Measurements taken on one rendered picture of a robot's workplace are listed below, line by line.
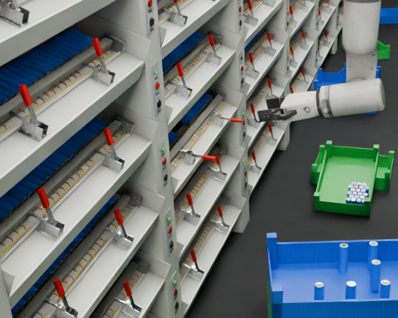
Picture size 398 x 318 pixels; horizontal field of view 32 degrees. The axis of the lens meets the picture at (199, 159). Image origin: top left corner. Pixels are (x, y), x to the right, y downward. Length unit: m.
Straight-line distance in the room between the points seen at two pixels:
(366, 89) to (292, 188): 1.04
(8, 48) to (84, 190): 0.41
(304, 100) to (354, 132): 1.45
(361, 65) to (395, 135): 1.38
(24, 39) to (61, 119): 0.19
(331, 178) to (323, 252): 1.29
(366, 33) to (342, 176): 1.07
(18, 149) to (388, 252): 0.78
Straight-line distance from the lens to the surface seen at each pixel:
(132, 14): 1.54
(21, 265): 1.22
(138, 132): 1.63
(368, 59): 1.92
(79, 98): 1.35
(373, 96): 1.84
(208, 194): 2.16
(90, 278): 1.49
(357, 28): 1.79
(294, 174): 2.91
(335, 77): 3.67
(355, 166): 2.81
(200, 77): 1.98
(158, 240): 1.76
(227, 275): 2.31
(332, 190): 2.72
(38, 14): 1.19
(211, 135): 2.09
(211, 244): 2.27
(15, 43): 1.12
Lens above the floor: 1.33
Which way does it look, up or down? 26 degrees down
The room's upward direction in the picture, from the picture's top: 4 degrees counter-clockwise
